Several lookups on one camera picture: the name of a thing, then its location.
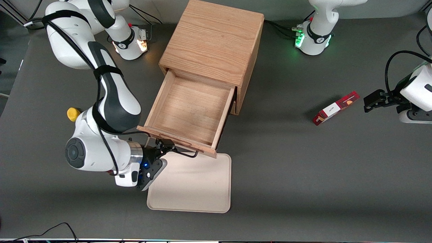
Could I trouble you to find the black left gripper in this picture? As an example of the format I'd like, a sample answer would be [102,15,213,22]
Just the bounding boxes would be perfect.
[363,89,411,114]

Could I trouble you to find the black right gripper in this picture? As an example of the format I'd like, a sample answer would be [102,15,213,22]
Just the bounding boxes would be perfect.
[141,138,176,166]

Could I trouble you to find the short black wire drawer handle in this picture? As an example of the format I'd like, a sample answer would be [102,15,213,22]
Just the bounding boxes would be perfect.
[155,138,199,158]

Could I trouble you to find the wooden drawer with shallow tray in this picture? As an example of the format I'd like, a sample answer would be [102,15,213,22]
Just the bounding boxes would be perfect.
[136,67,237,159]

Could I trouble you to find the wooden drawer cabinet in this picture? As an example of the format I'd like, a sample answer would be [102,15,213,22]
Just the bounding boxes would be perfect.
[158,0,265,116]

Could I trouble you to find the red and white carton box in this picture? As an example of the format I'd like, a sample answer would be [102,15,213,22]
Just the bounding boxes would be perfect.
[312,90,360,126]

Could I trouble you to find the beige rectangular tray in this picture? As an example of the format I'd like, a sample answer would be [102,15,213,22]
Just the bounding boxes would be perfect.
[146,151,233,214]

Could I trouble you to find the yellow lemon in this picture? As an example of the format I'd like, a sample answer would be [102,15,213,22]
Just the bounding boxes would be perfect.
[66,107,82,123]

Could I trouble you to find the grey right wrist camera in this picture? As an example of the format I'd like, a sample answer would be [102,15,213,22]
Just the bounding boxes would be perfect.
[136,158,168,192]

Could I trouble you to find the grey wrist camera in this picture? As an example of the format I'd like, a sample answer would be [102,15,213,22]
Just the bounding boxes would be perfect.
[398,109,432,125]
[136,158,168,192]

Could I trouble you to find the black looped cable on left arm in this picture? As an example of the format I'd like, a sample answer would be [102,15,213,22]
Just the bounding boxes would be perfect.
[384,50,432,97]

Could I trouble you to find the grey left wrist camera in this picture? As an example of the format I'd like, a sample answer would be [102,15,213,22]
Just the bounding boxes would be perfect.
[398,109,432,125]

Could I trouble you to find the black cable at frame edge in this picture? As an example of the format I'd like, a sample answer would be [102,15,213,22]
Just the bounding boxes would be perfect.
[415,25,432,57]

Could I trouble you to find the black cables at left arm base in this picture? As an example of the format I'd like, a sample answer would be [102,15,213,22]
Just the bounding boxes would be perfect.
[264,19,303,38]

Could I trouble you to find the black cable at right arm base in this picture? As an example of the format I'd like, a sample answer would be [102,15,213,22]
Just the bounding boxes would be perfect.
[129,5,163,25]

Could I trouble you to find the thin black cable on table edge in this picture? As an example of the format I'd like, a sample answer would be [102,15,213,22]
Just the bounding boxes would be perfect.
[9,222,79,243]

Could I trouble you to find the black cable along right arm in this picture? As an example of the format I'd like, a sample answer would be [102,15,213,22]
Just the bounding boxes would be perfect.
[25,9,149,177]

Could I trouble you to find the dark metal frame bar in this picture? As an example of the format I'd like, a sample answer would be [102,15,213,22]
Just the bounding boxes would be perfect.
[0,0,28,26]

